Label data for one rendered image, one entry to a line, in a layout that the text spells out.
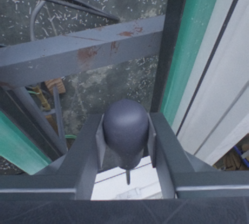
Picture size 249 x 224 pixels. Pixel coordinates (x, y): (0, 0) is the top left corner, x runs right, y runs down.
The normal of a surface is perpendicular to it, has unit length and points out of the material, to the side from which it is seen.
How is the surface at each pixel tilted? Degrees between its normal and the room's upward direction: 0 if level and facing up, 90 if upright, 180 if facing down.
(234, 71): 90
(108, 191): 90
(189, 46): 0
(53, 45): 90
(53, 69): 0
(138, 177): 90
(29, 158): 0
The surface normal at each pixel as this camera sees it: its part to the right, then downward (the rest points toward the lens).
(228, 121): -0.95, 0.27
